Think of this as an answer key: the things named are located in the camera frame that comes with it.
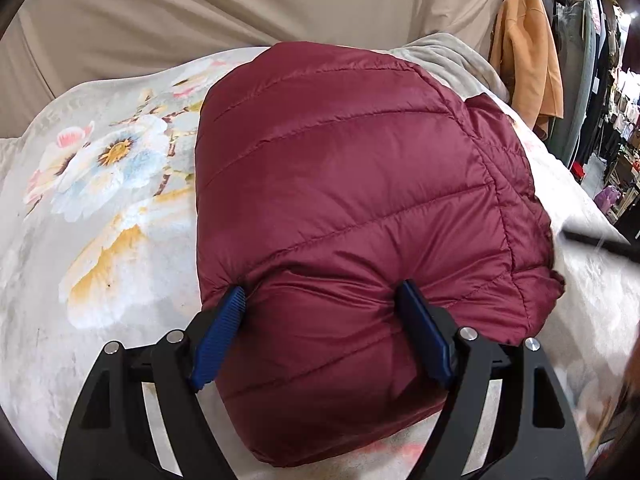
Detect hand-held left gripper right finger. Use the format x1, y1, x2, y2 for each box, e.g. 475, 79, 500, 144
395, 280, 587, 480

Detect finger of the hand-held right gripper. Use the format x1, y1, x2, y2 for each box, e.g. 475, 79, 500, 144
560, 230, 640, 262

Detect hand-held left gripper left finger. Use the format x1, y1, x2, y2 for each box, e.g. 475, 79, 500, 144
56, 286, 247, 480

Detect maroon quilted down jacket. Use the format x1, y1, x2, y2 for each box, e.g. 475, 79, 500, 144
192, 40, 566, 467

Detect purple bag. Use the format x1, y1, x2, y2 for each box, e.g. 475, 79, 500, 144
594, 185, 623, 221

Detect shop shelves with goods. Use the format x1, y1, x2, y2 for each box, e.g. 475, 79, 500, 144
602, 60, 640, 241

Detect white floral blanket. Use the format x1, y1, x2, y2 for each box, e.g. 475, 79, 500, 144
0, 34, 640, 480

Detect grey hanging pants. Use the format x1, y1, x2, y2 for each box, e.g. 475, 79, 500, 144
550, 0, 598, 166

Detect orange hanging jacket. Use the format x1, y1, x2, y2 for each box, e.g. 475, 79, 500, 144
489, 0, 565, 141

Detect beige cloth backdrop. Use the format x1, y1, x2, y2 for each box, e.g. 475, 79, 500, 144
0, 0, 508, 136

